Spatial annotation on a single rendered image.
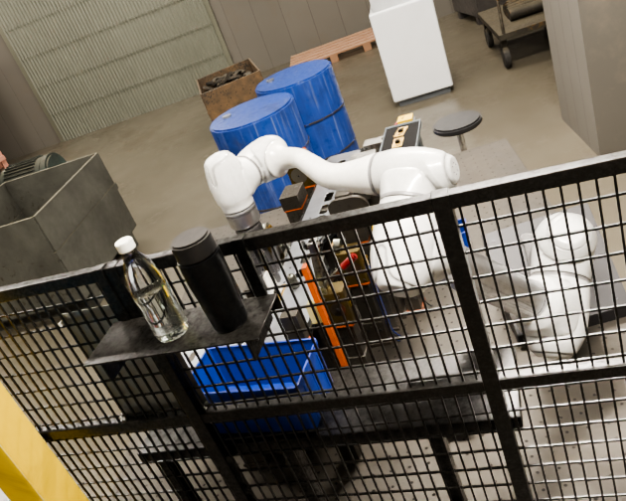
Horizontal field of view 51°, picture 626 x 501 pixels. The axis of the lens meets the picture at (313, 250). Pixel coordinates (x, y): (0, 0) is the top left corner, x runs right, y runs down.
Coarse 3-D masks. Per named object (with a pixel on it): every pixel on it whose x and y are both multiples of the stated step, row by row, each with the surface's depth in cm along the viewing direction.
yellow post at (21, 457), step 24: (0, 384) 146; (0, 408) 145; (0, 432) 143; (24, 432) 150; (0, 456) 145; (24, 456) 148; (48, 456) 155; (0, 480) 150; (24, 480) 148; (48, 480) 153; (72, 480) 160
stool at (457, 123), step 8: (456, 112) 404; (464, 112) 400; (472, 112) 395; (440, 120) 402; (448, 120) 397; (456, 120) 393; (464, 120) 389; (472, 120) 384; (480, 120) 385; (432, 128) 398; (440, 128) 391; (448, 128) 387; (456, 128) 382; (464, 128) 381; (472, 128) 384; (448, 136) 387; (464, 144) 399
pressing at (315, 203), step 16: (336, 160) 286; (320, 192) 262; (320, 208) 249; (304, 240) 231; (320, 240) 226; (288, 256) 224; (288, 272) 214; (288, 288) 206; (288, 304) 197; (304, 304) 194; (272, 320) 193
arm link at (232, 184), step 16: (208, 160) 171; (224, 160) 169; (240, 160) 175; (208, 176) 171; (224, 176) 169; (240, 176) 171; (256, 176) 177; (224, 192) 171; (240, 192) 172; (224, 208) 174; (240, 208) 174
